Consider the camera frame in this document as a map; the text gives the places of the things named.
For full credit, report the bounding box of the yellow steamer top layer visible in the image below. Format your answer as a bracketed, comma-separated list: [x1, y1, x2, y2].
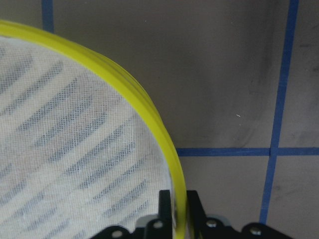
[0, 20, 186, 239]

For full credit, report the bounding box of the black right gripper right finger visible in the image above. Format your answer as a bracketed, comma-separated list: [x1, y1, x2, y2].
[187, 190, 290, 239]

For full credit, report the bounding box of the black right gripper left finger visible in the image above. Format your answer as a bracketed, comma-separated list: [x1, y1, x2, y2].
[94, 190, 173, 239]

